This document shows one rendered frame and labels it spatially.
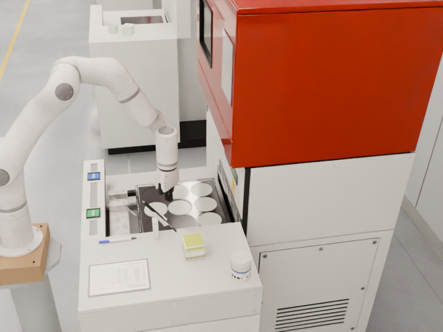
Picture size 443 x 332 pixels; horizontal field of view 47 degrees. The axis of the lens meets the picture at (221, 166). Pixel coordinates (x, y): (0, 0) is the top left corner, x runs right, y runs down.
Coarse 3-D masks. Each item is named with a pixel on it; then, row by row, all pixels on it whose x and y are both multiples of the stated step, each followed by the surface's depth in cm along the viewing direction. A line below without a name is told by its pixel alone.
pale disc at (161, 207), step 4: (152, 204) 222; (156, 204) 222; (160, 204) 222; (164, 204) 222; (144, 208) 220; (156, 208) 220; (160, 208) 220; (164, 208) 220; (148, 212) 217; (160, 212) 218; (164, 212) 218; (152, 216) 215
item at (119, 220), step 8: (112, 200) 227; (112, 216) 218; (120, 216) 218; (128, 216) 218; (112, 224) 214; (120, 224) 214; (128, 224) 214; (112, 232) 210; (120, 232) 210; (128, 232) 210
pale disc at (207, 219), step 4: (208, 212) 218; (200, 216) 216; (204, 216) 216; (208, 216) 216; (212, 216) 216; (216, 216) 216; (200, 220) 214; (204, 220) 214; (208, 220) 214; (212, 220) 214; (216, 220) 214; (220, 220) 214; (200, 224) 212; (204, 224) 212; (208, 224) 212; (212, 224) 212; (216, 224) 212
